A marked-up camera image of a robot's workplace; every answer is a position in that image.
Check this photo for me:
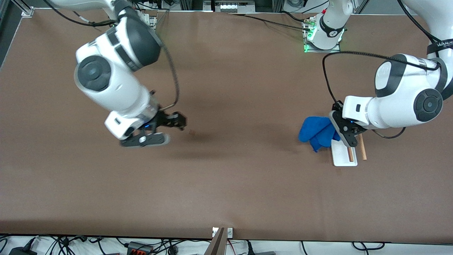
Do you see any blue cloth towel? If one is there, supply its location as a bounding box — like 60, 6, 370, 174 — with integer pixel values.
298, 116, 342, 153

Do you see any white rack with wooden rods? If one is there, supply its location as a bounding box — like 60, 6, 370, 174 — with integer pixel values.
331, 133, 367, 167

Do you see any grey power strip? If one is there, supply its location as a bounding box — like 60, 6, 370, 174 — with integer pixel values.
214, 2, 256, 14

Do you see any black orange power adapter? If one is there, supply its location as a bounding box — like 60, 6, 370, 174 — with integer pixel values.
127, 242, 153, 255

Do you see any black power brick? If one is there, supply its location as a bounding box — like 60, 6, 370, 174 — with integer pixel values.
9, 246, 38, 255

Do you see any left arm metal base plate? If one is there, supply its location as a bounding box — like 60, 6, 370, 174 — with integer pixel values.
304, 18, 342, 53

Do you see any black looped floor cable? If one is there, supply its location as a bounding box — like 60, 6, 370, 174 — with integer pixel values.
352, 242, 385, 252

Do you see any wooden post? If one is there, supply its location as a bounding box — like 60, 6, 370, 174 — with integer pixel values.
205, 227, 226, 255

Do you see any long black table cable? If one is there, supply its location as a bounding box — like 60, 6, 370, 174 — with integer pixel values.
228, 13, 312, 32

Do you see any short black table cable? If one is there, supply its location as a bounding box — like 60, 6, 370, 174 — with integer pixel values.
281, 11, 308, 22

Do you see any red floor wire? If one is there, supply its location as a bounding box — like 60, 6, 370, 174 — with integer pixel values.
226, 239, 248, 254

